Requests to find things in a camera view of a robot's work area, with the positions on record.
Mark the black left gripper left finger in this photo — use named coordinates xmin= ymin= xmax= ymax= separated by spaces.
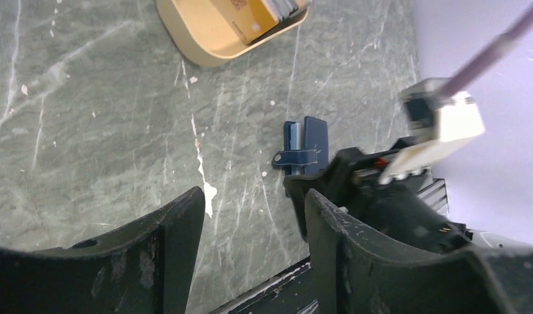
xmin=0 ymin=187 xmax=205 ymax=313

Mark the stack of cards in tray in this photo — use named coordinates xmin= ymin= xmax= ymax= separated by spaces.
xmin=212 ymin=0 xmax=312 ymax=44

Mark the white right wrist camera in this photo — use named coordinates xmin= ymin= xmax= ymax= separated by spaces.
xmin=379 ymin=78 xmax=487 ymax=186

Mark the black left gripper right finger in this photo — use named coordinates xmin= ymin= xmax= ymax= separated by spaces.
xmin=305 ymin=190 xmax=533 ymax=313

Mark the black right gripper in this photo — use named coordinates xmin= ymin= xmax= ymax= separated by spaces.
xmin=283 ymin=136 xmax=472 ymax=254

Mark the beige oval card tray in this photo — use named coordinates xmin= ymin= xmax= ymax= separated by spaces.
xmin=156 ymin=0 xmax=308 ymax=67

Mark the blue leather card holder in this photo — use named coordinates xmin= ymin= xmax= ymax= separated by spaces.
xmin=271 ymin=116 xmax=329 ymax=176

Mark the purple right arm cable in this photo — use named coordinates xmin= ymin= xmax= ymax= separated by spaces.
xmin=435 ymin=0 xmax=533 ymax=98

